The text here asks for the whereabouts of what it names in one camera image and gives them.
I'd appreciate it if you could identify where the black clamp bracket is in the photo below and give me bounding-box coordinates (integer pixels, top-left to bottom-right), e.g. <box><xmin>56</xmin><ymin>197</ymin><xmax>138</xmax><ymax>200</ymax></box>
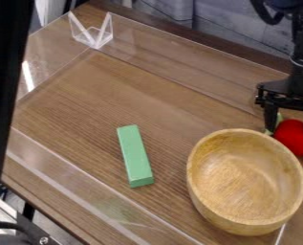
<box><xmin>14</xmin><ymin>214</ymin><xmax>61</xmax><ymax>245</ymax></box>

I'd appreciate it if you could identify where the green rectangular block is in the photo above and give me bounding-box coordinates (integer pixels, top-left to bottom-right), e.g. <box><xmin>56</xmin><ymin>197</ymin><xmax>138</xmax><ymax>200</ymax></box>
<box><xmin>116</xmin><ymin>124</ymin><xmax>153</xmax><ymax>188</ymax></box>

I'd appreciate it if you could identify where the wooden bowl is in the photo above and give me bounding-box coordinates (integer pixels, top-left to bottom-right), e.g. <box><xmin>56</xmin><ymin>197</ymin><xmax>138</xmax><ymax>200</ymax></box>
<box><xmin>186</xmin><ymin>128</ymin><xmax>303</xmax><ymax>236</ymax></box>

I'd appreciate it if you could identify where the black table leg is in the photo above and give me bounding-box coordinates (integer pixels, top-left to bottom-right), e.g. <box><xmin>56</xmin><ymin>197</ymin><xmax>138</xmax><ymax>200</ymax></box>
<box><xmin>21</xmin><ymin>203</ymin><xmax>34</xmax><ymax>221</ymax></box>

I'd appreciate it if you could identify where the black cable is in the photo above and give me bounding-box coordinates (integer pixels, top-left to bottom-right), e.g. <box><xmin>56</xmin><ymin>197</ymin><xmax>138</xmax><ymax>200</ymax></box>
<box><xmin>0</xmin><ymin>221</ymin><xmax>30</xmax><ymax>245</ymax></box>

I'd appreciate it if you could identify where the clear acrylic tray enclosure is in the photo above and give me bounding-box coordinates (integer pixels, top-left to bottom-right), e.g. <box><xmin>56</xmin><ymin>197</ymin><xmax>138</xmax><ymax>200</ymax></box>
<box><xmin>2</xmin><ymin>11</ymin><xmax>303</xmax><ymax>245</ymax></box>

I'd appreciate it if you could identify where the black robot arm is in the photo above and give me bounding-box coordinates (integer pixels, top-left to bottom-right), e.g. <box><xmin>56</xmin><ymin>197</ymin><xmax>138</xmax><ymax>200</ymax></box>
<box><xmin>249</xmin><ymin>0</ymin><xmax>303</xmax><ymax>133</ymax></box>

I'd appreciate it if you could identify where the red plush fruit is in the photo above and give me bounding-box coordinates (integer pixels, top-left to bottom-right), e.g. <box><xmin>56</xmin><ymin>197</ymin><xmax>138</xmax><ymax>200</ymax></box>
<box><xmin>264</xmin><ymin>113</ymin><xmax>303</xmax><ymax>157</ymax></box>

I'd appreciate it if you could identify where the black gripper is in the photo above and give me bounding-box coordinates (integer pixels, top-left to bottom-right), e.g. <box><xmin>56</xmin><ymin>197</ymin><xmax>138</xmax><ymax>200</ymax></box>
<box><xmin>254</xmin><ymin>79</ymin><xmax>303</xmax><ymax>132</ymax></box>

